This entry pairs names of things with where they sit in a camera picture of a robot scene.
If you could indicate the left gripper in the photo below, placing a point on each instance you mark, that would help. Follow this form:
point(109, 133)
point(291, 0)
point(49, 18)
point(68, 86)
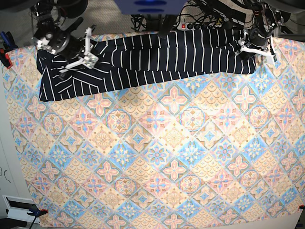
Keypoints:
point(253, 38)

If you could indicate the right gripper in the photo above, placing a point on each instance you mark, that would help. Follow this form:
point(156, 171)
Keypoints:
point(56, 41)

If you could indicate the navy white striped T-shirt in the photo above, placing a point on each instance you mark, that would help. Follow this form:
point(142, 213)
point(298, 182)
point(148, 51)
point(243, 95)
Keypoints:
point(144, 59)

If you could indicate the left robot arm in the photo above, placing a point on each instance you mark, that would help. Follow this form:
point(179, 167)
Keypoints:
point(264, 16)

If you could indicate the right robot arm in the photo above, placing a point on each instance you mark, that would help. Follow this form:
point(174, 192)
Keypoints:
point(56, 20)

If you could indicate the white power strip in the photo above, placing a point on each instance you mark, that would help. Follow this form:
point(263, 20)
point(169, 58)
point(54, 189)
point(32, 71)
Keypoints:
point(186, 26)

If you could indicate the blue clamp upper left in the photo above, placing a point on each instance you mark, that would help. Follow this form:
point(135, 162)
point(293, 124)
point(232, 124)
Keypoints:
point(9, 45)

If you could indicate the blue clamp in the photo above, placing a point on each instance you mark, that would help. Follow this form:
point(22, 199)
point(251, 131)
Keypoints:
point(9, 45)
point(36, 213)

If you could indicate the patterned floral tablecloth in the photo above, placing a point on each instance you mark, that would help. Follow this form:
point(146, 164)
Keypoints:
point(207, 151)

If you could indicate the blue clamp lower left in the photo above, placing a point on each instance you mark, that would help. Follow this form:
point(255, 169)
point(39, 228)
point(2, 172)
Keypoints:
point(36, 213)

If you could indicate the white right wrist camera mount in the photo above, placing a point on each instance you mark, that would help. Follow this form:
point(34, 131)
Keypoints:
point(85, 58)

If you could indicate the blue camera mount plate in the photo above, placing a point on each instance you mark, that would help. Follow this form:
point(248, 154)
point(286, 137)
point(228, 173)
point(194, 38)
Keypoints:
point(132, 7)

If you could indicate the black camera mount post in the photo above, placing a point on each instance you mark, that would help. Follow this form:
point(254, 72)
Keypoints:
point(167, 26)

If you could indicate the white wall vent panel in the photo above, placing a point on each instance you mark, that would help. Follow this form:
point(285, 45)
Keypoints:
point(18, 208)

